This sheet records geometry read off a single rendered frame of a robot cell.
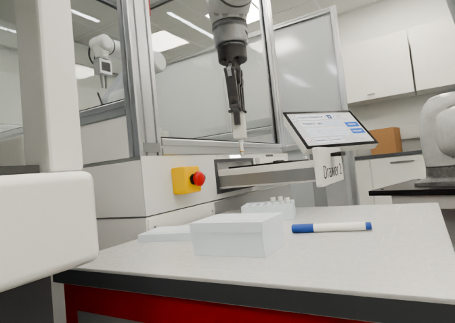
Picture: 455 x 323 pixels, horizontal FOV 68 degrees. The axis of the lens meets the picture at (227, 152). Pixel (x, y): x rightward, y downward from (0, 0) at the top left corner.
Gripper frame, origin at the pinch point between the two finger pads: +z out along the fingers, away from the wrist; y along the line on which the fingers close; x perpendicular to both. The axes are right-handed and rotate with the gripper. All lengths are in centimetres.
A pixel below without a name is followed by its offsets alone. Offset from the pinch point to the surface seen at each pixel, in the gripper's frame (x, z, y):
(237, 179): 6.3, 13.8, 21.2
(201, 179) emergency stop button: 11.7, 12.5, 1.5
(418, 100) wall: -150, -52, 357
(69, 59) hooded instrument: 10, -4, -49
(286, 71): -7, -66, 193
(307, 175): -15.3, 14.4, 14.8
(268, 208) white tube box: -5.7, 20.7, -2.9
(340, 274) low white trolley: -18, 24, -43
